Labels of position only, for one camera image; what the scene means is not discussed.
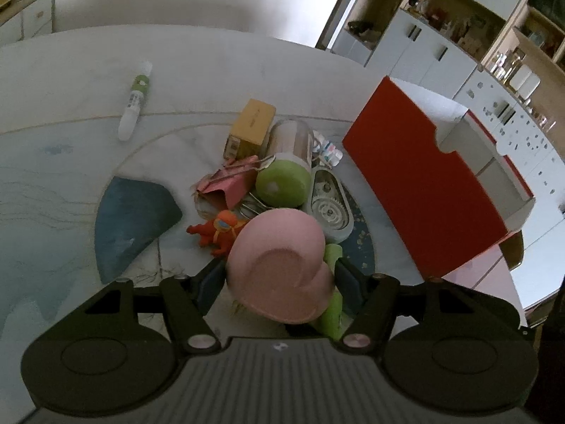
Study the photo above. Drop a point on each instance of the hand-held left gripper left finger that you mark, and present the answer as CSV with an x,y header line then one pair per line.
x,y
212,283

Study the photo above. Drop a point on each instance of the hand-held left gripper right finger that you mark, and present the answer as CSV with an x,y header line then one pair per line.
x,y
348,283

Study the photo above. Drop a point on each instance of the light green plastic toy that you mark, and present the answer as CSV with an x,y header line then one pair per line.
x,y
331,316

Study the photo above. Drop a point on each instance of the orange toy figure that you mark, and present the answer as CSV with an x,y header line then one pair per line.
x,y
218,229

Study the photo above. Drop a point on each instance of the pink heart-shaped box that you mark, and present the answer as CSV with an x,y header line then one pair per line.
x,y
282,265

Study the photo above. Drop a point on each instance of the red cardboard box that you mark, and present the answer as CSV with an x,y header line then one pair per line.
x,y
419,185

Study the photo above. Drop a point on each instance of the clear jar with green lid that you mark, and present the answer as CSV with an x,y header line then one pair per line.
x,y
282,181

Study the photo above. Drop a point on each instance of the dark speckled round mat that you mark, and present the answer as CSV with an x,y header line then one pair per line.
x,y
362,238

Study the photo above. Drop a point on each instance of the blue fan-shaped pad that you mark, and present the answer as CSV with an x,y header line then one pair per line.
x,y
132,221

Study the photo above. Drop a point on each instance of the small yellow box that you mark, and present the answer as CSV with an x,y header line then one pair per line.
x,y
251,126

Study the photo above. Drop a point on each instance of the brown wooden chair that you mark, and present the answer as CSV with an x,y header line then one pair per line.
x,y
514,249

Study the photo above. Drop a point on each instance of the white and wood sideboard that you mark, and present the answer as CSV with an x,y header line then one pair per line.
x,y
31,17

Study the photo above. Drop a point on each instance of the white wall cabinet unit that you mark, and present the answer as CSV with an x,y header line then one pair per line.
x,y
441,53

